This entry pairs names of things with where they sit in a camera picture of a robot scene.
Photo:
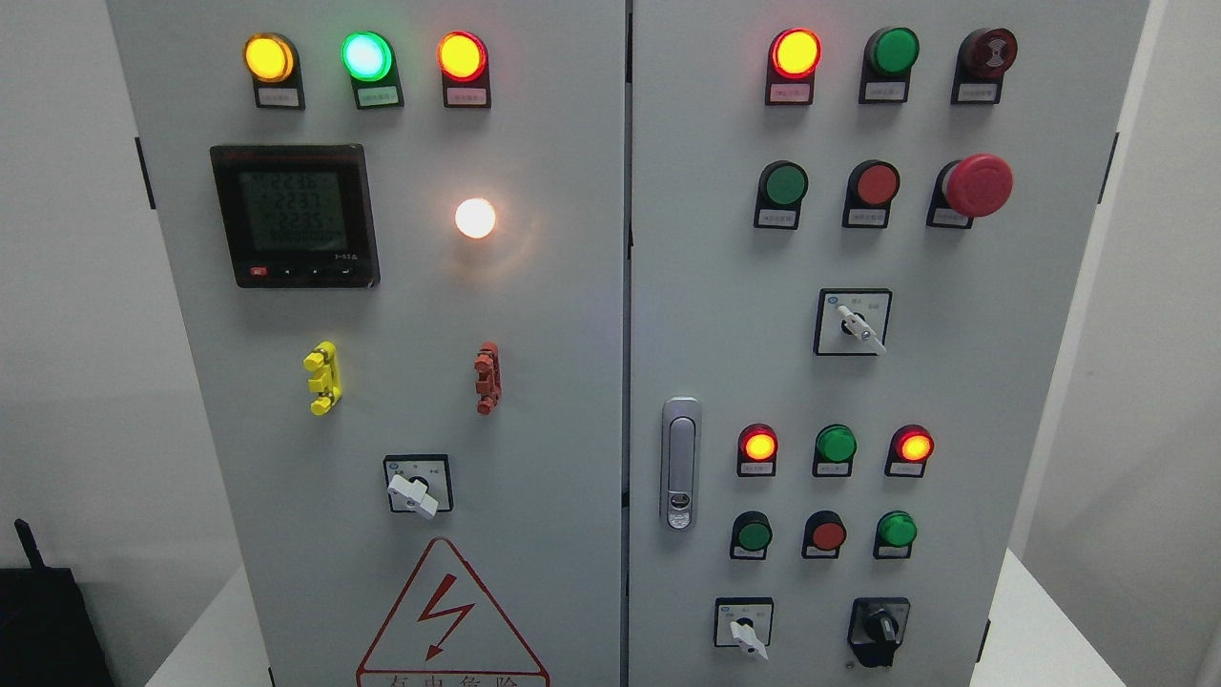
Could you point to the black rotary knob switch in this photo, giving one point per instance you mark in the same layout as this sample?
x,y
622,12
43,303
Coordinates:
x,y
876,629

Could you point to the red terminal connector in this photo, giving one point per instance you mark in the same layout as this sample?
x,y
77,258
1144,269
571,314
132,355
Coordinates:
x,y
488,383

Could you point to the red indicator light lower left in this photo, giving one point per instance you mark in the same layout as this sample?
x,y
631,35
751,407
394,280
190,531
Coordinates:
x,y
756,451

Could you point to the white glowing indicator light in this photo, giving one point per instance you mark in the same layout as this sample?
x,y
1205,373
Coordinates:
x,y
475,218

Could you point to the green push button upper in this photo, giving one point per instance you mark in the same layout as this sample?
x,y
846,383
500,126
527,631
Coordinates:
x,y
781,188

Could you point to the green push button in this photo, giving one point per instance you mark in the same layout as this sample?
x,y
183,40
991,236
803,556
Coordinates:
x,y
750,536
781,188
895,533

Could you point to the green push button lower left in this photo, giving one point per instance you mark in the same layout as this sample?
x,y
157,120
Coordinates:
x,y
750,536

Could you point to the left grey cabinet door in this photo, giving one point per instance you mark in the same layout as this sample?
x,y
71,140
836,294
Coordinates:
x,y
537,484

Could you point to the grey cabinet door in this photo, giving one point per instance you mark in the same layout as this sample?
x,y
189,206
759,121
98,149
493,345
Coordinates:
x,y
537,484
725,313

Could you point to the green indicator light lower middle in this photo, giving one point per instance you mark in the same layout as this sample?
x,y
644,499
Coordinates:
x,y
835,450

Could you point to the right grey cabinet door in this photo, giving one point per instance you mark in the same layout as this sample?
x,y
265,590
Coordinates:
x,y
725,313

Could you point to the red push button lower middle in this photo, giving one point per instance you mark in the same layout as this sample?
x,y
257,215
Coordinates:
x,y
824,535

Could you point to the red push button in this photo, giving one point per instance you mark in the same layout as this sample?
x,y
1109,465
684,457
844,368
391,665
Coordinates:
x,y
871,187
824,535

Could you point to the yellow terminal connector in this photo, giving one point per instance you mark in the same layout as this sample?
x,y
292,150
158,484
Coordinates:
x,y
325,377

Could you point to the red push button upper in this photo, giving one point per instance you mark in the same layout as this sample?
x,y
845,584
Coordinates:
x,y
871,187

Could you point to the red indicator light lower right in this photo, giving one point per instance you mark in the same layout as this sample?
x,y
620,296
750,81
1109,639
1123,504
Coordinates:
x,y
909,450

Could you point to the red indicator light left door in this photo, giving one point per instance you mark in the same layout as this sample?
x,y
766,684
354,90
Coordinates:
x,y
464,67

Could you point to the red high voltage warning sticker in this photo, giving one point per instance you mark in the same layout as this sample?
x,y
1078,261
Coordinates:
x,y
446,629

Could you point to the black digital power meter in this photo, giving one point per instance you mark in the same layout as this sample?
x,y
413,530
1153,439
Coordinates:
x,y
297,216

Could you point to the green push button lower right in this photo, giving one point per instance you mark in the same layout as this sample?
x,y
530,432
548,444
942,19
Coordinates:
x,y
895,533

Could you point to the red indicator light top right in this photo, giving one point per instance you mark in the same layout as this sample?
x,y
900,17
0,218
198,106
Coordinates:
x,y
793,59

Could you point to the lit green indicator light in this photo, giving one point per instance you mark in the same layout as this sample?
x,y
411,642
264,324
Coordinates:
x,y
372,69

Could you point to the red emergency stop button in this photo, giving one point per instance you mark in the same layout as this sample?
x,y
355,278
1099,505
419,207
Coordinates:
x,y
969,188

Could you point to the green indicator light top right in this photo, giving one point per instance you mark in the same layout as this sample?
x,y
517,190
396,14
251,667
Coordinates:
x,y
887,61

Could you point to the yellow indicator light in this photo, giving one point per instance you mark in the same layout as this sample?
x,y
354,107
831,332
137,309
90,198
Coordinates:
x,y
274,64

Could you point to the dark red buzzer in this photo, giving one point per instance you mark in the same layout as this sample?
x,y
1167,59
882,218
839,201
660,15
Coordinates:
x,y
984,56

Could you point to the black device with antenna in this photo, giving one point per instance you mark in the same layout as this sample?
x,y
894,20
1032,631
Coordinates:
x,y
47,637

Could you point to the silver door latch handle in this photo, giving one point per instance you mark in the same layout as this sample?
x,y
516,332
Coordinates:
x,y
679,452

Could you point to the white selector switch left door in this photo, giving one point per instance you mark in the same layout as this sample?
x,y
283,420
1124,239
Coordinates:
x,y
418,484

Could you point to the white selector switch upper right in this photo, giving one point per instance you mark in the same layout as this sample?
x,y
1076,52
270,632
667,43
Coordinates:
x,y
852,322

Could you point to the white selector switch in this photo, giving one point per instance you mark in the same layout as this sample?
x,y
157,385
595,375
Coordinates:
x,y
744,623
852,322

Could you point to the white selector switch bottom right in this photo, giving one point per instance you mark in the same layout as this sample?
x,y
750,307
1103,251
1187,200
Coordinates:
x,y
744,623

